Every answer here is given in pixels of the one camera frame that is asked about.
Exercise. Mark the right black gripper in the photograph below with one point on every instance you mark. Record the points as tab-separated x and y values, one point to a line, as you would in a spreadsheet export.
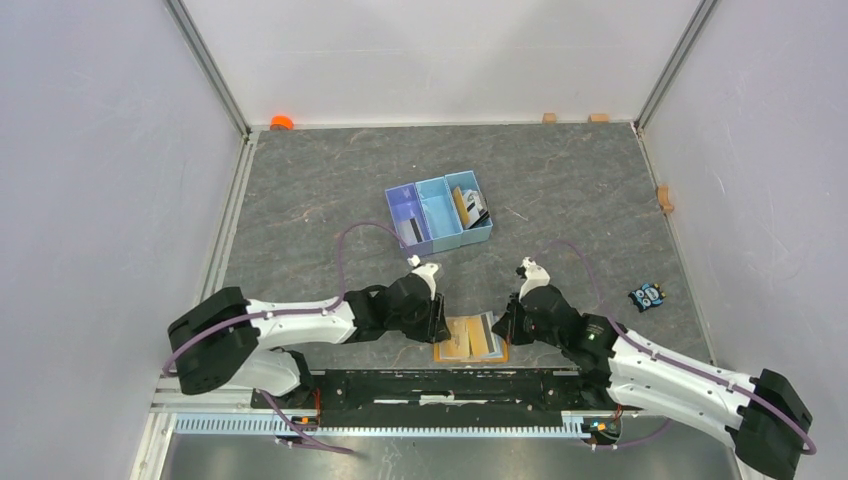
508	323

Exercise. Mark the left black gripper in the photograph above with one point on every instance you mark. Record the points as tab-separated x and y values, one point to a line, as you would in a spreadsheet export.
435	328

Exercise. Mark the orange leather card holder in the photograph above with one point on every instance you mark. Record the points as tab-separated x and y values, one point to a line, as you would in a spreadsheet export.
470	359

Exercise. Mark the white black striped card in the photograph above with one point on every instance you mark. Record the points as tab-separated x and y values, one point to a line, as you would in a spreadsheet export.
411	231

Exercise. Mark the light blue bin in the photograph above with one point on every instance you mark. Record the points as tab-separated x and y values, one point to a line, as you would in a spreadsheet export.
467	180
440	214

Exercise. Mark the stack of credit cards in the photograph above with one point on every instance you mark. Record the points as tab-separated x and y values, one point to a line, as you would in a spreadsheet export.
471	207

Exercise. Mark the gold striped credit card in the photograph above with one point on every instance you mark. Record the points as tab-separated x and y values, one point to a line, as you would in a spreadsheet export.
485	344

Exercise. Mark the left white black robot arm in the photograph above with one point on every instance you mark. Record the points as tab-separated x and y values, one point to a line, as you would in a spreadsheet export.
228	339

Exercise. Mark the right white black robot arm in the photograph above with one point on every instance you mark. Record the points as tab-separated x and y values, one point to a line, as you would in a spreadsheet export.
762	418

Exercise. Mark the blue owl sticker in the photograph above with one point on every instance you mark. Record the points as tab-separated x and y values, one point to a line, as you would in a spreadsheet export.
647	296

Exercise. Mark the purple plastic bin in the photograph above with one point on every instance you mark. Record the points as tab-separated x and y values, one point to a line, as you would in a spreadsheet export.
403	202

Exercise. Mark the curved wooden piece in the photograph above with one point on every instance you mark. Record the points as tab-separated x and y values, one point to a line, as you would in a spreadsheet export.
664	199

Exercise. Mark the right wooden block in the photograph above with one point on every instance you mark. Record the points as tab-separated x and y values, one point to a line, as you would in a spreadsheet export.
598	118

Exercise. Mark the orange round cap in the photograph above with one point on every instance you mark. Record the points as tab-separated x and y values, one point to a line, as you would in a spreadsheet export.
281	122

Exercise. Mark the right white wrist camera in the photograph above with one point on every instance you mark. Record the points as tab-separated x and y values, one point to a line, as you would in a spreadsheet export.
533	276

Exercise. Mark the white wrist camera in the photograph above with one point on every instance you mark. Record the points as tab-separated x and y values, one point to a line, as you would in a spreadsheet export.
430	272
533	276

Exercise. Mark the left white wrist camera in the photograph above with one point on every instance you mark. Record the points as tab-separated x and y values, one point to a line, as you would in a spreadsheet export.
430	272

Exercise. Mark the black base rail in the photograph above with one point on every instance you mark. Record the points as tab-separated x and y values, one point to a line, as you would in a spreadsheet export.
474	397

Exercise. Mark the white slotted cable duct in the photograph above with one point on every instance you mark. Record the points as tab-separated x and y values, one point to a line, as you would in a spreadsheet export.
271	424

